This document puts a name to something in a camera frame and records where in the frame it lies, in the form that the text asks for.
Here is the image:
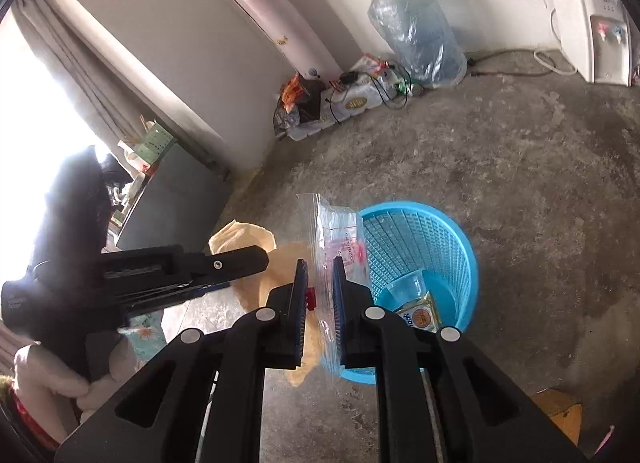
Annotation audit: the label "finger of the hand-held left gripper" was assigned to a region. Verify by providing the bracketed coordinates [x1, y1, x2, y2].
[117, 280, 233, 330]
[100, 244, 271, 294]

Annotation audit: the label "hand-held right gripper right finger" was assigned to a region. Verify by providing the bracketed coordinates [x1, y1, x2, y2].
[331, 255, 591, 463]

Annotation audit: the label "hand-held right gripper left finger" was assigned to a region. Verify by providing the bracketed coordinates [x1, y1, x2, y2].
[54, 259, 313, 463]

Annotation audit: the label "beige paper bag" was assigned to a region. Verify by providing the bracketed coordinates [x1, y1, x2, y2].
[207, 220, 326, 389]

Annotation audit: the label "clear plastic zip bag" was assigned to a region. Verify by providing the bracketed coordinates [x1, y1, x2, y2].
[296, 193, 371, 374]

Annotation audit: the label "blue plastic basket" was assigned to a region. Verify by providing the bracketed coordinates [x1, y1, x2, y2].
[320, 200, 478, 385]

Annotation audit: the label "person's left hand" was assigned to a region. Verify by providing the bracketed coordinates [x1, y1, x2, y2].
[12, 330, 138, 424]

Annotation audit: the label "clear plastic cup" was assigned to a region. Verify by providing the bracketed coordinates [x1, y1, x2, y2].
[385, 270, 428, 311]

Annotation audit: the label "grey cabinet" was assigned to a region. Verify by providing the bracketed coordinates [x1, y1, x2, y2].
[116, 135, 233, 256]

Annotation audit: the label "yellow snack packet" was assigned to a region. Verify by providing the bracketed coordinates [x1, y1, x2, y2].
[395, 292, 443, 334]

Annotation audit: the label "cluttered small items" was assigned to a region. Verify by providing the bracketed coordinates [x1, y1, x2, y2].
[102, 140, 151, 239]

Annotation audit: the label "green perforated basket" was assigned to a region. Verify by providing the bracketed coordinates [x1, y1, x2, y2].
[135, 122, 178, 168]

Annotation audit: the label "black flat pouch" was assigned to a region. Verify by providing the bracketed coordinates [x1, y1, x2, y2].
[297, 80, 326, 124]

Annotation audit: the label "orange snack bag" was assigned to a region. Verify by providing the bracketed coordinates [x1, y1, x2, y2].
[280, 74, 308, 114]

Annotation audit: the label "white wrapped bottle pack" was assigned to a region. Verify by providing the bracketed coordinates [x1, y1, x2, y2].
[277, 78, 391, 141]

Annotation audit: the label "cardboard box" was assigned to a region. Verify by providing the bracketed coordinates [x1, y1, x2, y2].
[530, 388, 583, 446]

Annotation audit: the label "white printed plastic bag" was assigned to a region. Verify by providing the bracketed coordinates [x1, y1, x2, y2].
[350, 54, 396, 84]

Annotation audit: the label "white floor air conditioner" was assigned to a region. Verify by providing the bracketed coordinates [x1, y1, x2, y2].
[221, 0, 346, 86]

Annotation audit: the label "water jug in plastic bag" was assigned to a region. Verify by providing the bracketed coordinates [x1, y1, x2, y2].
[367, 0, 468, 90]

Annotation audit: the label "white water dispenser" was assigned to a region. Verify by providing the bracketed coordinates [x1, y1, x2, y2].
[547, 0, 633, 88]

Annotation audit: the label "black floor cable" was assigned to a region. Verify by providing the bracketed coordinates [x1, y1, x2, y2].
[465, 48, 551, 78]

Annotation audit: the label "white power cable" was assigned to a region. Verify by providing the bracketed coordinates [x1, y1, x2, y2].
[534, 0, 576, 76]

